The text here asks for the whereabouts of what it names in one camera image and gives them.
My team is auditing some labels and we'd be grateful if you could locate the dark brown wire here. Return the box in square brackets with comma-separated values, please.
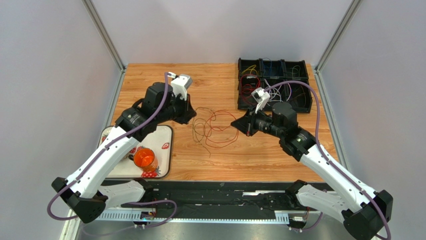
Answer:
[292, 92, 309, 107]

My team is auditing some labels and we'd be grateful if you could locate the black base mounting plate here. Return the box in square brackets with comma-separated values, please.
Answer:
[120, 179, 337, 221]

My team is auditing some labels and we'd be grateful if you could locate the yellow wire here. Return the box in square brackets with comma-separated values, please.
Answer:
[240, 64, 259, 76]

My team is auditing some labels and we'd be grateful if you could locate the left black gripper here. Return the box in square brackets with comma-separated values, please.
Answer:
[155, 91, 197, 125]

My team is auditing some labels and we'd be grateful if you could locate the black six-compartment bin organizer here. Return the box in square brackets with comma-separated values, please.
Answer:
[237, 57, 312, 113]

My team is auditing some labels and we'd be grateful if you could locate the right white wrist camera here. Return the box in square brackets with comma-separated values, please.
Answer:
[251, 87, 271, 114]

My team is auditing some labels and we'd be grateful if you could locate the grey wire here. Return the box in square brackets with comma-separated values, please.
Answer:
[286, 64, 302, 78]

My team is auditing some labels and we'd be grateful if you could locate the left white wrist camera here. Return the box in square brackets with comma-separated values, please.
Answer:
[167, 72, 193, 101]

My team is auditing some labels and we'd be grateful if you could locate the strawberry pattern tray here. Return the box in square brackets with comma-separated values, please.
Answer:
[107, 125, 174, 179]

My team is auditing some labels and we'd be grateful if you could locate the red wire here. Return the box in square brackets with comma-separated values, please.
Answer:
[203, 110, 240, 149]
[239, 73, 263, 106]

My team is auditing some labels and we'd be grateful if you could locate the orange transparent cup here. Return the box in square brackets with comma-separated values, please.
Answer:
[129, 146, 159, 172]

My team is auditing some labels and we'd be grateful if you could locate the blue wire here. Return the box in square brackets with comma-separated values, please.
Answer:
[262, 58, 284, 77]

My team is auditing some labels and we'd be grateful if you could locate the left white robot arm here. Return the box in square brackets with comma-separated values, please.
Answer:
[47, 79, 196, 224]

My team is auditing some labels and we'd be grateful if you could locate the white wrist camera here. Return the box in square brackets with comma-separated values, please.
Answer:
[167, 72, 193, 101]
[251, 87, 271, 114]

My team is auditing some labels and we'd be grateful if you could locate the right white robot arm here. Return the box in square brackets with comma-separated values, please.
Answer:
[230, 102, 393, 240]

